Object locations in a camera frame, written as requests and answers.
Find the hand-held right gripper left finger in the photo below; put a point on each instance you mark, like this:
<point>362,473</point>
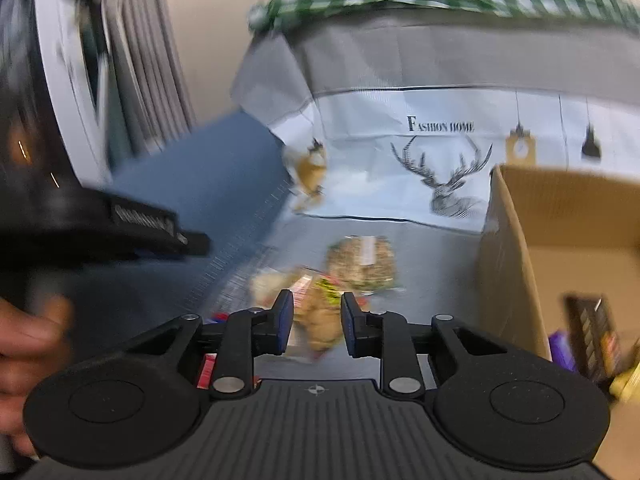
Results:
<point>286,320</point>

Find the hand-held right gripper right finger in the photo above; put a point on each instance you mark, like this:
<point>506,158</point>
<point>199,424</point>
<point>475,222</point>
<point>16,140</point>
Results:
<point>347,326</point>

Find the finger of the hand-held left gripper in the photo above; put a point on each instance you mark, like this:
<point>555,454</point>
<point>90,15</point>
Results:
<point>155,232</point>

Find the golden snack packet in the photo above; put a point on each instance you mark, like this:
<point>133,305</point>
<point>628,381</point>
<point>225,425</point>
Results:
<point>320,322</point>

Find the brown cardboard box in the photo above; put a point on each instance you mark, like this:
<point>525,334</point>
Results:
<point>505,260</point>

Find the person's left hand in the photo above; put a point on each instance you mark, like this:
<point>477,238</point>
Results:
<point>30,355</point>

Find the pale snack packet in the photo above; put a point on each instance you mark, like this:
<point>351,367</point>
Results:
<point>270,285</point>

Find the speckled bread packet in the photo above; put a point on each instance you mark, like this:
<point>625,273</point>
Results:
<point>360,262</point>

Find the blue cushion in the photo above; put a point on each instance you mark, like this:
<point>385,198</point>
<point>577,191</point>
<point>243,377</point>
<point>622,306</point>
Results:
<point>200,175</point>

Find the red white snack packet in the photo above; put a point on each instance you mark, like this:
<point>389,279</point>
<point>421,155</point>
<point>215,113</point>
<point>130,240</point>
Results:
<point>207,365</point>

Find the grey curtain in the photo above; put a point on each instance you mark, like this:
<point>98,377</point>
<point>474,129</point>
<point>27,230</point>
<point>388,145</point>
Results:
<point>150,60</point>

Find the grey printed bedsheet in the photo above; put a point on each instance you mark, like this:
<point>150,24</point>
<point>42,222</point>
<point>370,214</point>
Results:
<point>380,110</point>

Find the purple snack packet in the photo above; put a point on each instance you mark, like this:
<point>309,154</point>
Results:
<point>565,350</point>

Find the dark brown snack packet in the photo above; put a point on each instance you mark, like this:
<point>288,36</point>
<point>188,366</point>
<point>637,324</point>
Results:
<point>595,332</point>

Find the yellow snack packet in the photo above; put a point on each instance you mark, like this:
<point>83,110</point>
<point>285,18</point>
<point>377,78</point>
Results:
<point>627,382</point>

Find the white frame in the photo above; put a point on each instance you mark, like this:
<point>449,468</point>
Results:
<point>75,85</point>

